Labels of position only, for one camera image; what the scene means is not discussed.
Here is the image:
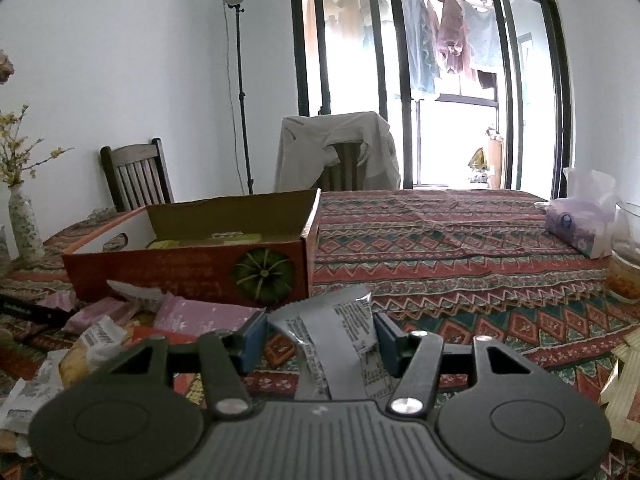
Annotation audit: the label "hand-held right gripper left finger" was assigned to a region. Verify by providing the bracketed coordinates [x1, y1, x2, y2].
[102, 309, 269, 420]

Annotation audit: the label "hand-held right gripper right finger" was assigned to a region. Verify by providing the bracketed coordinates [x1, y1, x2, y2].
[372, 312, 538, 418]

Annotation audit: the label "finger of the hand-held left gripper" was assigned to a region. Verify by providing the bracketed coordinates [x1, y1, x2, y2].
[0, 296, 77, 329]

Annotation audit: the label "large purple snack packet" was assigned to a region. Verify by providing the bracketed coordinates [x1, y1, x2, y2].
[154, 294, 259, 336]

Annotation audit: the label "grey printed snack packet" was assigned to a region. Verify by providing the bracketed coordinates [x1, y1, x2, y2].
[267, 285, 386, 402]

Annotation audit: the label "yellow snack packet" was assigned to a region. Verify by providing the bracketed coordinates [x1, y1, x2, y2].
[59, 315, 132, 387]

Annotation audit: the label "small pink snack packet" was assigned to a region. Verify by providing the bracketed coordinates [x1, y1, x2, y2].
[62, 297, 138, 333]

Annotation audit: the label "white barcode snack packet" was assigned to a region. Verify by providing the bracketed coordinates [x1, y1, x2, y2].
[0, 350, 66, 436]

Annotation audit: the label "red snack packet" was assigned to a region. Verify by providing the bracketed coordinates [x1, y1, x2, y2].
[127, 325, 201, 347]

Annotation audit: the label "cream snack packet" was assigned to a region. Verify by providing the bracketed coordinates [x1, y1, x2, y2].
[106, 280, 166, 312]

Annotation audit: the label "red cardboard box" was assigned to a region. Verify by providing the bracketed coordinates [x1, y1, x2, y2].
[62, 188, 322, 307]

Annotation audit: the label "floral ceramic vase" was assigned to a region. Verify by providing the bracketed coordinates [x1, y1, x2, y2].
[7, 184, 46, 264]

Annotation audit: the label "patterned tablecloth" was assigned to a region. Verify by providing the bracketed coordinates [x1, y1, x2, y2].
[0, 187, 640, 480]

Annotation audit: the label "yellow flower branches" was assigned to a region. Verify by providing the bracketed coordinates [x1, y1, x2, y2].
[0, 105, 76, 188]

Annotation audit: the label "dark wooden slatted chair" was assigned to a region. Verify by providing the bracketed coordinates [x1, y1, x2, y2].
[100, 137, 176, 213]

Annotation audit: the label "wooden chair under jacket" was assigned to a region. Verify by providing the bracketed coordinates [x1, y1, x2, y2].
[317, 141, 373, 192]

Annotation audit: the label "chair draped with white cloth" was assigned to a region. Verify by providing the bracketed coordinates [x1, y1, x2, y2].
[274, 111, 402, 193]

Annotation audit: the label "tall brown jar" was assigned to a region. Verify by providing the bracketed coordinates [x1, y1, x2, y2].
[486, 129, 504, 189]

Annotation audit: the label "purple tissue pack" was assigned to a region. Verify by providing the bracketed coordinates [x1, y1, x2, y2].
[535, 167, 618, 260]

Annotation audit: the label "black tripod stand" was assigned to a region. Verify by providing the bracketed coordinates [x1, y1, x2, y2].
[220, 0, 256, 196]

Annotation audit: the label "glass jar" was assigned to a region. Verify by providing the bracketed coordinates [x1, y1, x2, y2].
[605, 202, 640, 303]

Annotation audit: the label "maroon hanging shirt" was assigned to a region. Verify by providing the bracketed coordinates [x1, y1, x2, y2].
[435, 0, 473, 78]

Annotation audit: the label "light blue hanging garment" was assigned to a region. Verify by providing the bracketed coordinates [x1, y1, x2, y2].
[462, 0, 502, 68]

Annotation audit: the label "beige hanging garments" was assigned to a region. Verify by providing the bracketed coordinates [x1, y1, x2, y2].
[305, 0, 391, 46]

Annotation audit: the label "black sliding door frame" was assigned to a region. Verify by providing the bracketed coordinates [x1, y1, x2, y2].
[290, 0, 572, 201]

